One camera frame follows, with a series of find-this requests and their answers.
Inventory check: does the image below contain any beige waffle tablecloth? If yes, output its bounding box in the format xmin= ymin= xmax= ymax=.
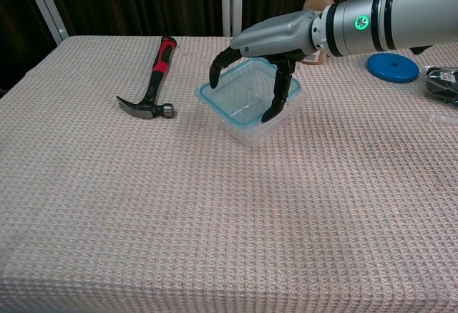
xmin=0 ymin=34 xmax=458 ymax=313

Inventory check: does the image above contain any white metal frame post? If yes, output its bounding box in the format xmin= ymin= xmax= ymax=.
xmin=19 ymin=0 xmax=69 ymax=46
xmin=219 ymin=0 xmax=245 ymax=39

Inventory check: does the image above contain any black item in plastic bag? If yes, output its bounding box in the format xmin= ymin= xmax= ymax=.
xmin=421 ymin=64 xmax=458 ymax=125

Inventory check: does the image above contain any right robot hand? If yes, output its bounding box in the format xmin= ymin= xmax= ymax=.
xmin=209 ymin=9 xmax=325 ymax=124

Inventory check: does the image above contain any clear plastic container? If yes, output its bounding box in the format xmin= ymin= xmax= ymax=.
xmin=195 ymin=58 xmax=308 ymax=148

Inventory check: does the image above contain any blue round disc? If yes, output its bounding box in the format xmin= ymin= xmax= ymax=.
xmin=365 ymin=52 xmax=420 ymax=85

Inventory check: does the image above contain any red black claw hammer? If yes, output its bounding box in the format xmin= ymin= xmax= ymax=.
xmin=115 ymin=35 xmax=178 ymax=121

